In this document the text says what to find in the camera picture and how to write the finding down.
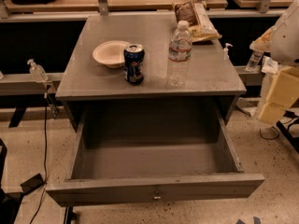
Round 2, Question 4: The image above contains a blue soda can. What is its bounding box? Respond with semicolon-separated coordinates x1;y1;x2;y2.
123;44;145;84

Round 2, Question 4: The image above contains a left hand sanitizer bottle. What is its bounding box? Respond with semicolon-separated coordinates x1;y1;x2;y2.
27;59;49;83

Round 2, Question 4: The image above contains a black floor box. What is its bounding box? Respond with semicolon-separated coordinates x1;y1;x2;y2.
21;174;44;195

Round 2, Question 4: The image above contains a black cable coil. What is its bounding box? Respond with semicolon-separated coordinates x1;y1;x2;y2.
259;117;299;141

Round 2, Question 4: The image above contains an open grey top drawer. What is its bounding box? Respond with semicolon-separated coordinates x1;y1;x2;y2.
47;97;264;206

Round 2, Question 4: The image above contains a white paper bowl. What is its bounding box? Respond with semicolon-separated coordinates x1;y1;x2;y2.
93;40;128;68

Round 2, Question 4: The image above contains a grey cabinet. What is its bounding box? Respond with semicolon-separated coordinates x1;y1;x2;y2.
56;13;246;128

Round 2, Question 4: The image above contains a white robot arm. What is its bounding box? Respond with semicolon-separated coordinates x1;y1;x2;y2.
249;0;299;124

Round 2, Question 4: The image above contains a brown chip bag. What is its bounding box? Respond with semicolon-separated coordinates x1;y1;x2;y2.
173;2;221;42

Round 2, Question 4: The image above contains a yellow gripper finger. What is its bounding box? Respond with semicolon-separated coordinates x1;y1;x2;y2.
258;103;287;124
266;66;299;108

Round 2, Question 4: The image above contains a metal drawer knob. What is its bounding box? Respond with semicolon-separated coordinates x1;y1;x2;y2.
152;190;162;201

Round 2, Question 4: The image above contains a black base bar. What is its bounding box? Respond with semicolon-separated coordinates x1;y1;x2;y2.
277;121;299;153

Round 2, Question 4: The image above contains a small white pump bottle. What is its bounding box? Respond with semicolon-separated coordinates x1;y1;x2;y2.
223;43;233;60

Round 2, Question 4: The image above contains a black power cable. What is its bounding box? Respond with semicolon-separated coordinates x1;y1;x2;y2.
28;91;50;224

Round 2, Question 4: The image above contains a clear plastic water bottle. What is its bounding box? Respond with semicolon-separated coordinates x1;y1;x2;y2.
167;21;192;87

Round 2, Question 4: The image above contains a background clear water bottle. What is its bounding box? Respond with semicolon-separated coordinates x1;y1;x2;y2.
245;50;263;72

